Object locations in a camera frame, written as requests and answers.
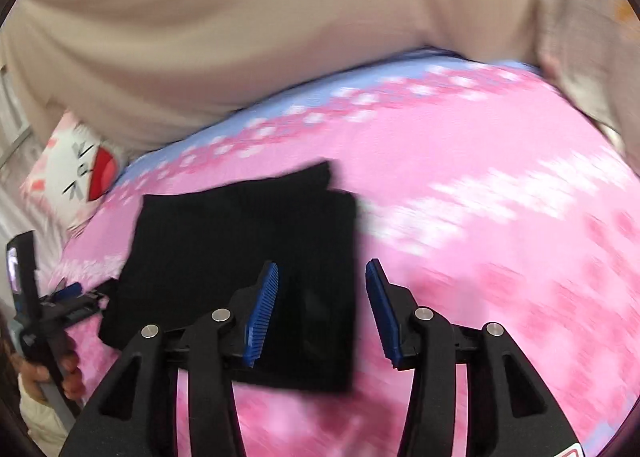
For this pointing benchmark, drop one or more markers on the pink rose bedsheet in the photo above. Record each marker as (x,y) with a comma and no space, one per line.
(480,188)

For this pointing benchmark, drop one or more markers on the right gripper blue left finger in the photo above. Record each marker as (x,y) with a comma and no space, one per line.
(257,322)

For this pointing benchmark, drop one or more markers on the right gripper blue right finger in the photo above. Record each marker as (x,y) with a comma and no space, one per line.
(380,294)

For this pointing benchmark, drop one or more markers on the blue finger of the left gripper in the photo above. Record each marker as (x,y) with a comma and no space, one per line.
(65,291)

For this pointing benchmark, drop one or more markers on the black pants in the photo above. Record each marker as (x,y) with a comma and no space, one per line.
(191,252)

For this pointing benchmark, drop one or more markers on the pale floral blanket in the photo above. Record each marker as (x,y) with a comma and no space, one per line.
(589,49)

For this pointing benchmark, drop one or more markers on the white cat face pillow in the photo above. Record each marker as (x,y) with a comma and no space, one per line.
(75,171)

